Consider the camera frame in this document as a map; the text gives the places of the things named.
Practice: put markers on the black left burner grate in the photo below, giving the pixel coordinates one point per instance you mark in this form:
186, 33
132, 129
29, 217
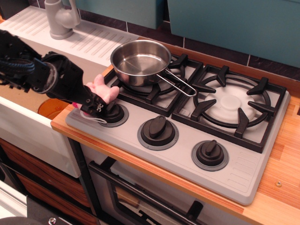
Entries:
160, 98

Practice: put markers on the pink stuffed pig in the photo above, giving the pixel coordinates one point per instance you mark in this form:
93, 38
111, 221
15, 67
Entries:
106, 94

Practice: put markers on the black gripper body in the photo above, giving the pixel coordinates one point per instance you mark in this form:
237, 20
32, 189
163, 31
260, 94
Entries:
65, 81

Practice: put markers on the white toy sink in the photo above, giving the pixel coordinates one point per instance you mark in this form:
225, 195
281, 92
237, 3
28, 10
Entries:
89, 47

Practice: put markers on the stainless steel pan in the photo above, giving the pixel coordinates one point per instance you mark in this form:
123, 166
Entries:
143, 63

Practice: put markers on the black oven door handle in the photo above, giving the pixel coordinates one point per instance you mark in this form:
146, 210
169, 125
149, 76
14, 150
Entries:
104, 170

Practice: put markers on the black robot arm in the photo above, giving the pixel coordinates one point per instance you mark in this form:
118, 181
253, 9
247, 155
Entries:
21, 66

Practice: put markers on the orange plastic plate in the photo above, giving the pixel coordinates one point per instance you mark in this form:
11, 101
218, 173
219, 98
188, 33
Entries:
52, 107

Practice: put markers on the wooden drawer front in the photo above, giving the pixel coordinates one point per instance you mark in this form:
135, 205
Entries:
52, 187

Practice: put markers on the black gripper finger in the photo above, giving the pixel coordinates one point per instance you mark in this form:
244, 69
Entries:
93, 104

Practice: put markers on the black burner grate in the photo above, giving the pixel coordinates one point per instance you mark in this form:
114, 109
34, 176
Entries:
231, 106
160, 98

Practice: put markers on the black middle stove knob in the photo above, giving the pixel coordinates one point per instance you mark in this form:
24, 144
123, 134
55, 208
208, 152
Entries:
158, 134

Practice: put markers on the black right burner grate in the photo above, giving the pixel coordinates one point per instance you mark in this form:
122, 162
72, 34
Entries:
231, 106

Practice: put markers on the black stove knob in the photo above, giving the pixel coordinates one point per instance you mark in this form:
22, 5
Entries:
114, 115
210, 155
158, 134

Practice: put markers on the black right stove knob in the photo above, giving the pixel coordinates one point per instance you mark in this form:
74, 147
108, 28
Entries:
210, 155

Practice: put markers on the toy oven door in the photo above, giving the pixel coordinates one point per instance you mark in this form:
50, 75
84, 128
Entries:
133, 211

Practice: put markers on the grey toy stove top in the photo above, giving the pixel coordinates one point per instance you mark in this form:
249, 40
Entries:
238, 181

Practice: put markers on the black left stove knob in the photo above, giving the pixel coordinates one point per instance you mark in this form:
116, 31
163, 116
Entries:
114, 115

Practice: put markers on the grey toy faucet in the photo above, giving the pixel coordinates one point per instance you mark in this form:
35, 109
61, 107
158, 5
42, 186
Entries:
61, 20

